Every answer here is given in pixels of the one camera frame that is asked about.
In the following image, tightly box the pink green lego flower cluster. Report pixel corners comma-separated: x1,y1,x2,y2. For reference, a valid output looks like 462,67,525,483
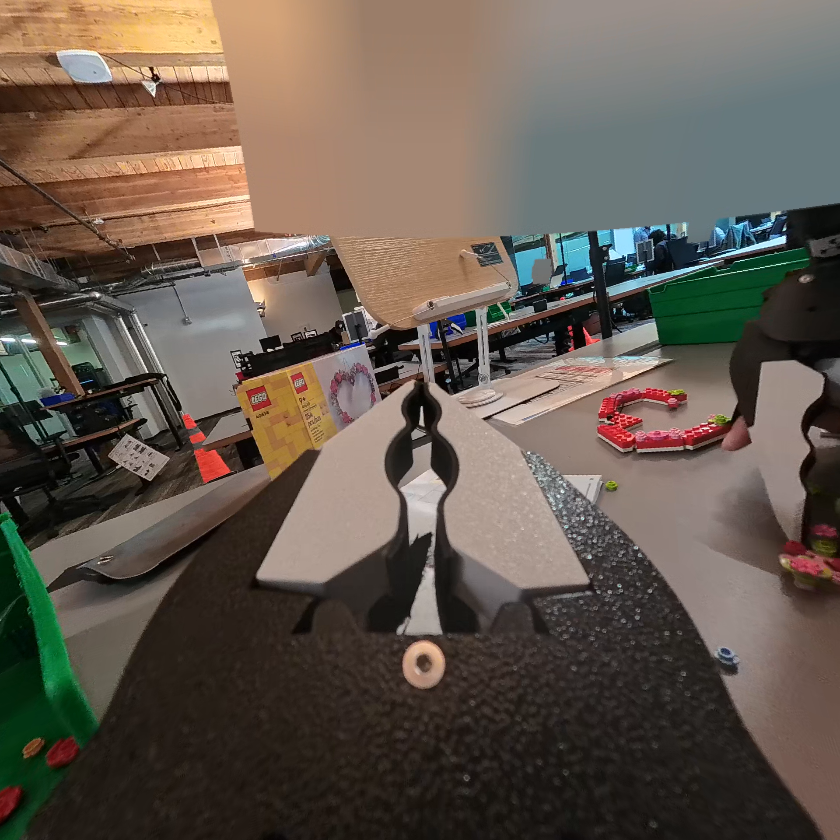
777,523,840,592

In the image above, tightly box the dark office desk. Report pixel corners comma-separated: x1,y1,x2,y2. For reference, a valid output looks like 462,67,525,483
39,373,186,494

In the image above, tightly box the green plastic bin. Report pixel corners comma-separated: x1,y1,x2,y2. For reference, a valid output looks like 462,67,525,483
648,258,813,347
0,511,99,840

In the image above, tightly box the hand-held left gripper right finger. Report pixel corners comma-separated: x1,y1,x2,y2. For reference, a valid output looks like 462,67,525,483
422,382,593,636

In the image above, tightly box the white camera stand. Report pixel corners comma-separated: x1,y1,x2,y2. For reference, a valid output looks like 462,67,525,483
416,305,503,408

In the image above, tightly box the light wooden board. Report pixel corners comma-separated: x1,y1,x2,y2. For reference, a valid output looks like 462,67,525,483
331,236,521,331

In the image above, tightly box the red lego heart frame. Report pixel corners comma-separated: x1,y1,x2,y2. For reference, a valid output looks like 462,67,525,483
596,387,737,455

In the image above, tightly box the white ceiling device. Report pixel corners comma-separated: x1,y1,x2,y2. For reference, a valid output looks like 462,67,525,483
56,49,114,84

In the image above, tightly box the white printed sheet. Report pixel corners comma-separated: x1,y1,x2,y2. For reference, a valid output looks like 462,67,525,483
108,435,169,478

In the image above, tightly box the printed paper sheet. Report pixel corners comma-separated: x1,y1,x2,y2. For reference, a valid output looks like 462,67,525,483
472,354,676,426

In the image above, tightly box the long office table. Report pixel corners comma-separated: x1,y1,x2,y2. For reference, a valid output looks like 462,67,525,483
399,235,809,370

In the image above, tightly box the yellow lego set box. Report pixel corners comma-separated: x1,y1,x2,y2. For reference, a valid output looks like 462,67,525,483
238,344,383,481

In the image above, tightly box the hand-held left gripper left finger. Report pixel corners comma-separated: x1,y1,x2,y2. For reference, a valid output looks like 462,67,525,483
255,381,427,634

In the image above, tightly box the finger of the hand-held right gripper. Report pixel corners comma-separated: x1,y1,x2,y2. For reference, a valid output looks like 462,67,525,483
799,374,840,546

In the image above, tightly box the black office chair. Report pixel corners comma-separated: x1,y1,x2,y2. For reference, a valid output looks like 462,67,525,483
0,407,74,526

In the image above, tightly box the person's right hand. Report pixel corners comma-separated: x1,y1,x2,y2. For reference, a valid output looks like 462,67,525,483
721,322,775,454

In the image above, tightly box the black flat pouch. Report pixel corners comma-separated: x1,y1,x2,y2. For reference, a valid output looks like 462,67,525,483
46,495,221,595

